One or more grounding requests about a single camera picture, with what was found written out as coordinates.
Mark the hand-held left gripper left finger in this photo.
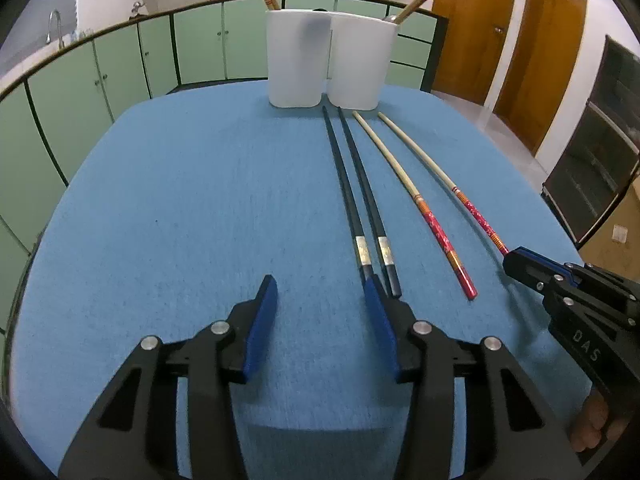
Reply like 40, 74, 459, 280
57, 275, 278, 480

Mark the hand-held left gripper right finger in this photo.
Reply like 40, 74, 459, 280
362, 276, 586, 480

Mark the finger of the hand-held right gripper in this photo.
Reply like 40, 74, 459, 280
517, 246, 640, 317
503, 252, 576, 313

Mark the red patterned handle chopstick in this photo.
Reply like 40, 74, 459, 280
377, 112, 511, 256
352, 111, 478, 302

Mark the black chopstick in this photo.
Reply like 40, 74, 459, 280
337, 106, 403, 298
321, 105, 376, 283

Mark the white double utensil holder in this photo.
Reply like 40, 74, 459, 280
265, 8, 400, 111

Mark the person's right hand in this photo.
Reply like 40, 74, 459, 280
570, 391, 611, 453

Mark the cardboard box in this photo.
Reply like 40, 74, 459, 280
580, 175, 640, 273

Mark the blue mat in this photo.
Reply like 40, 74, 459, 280
7, 80, 596, 480

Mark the black glass cabinet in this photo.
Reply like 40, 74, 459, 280
542, 34, 640, 251

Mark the wooden door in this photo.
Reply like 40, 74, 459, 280
492, 0, 601, 158
431, 0, 521, 106

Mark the metal faucet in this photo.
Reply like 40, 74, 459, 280
46, 9, 65, 48

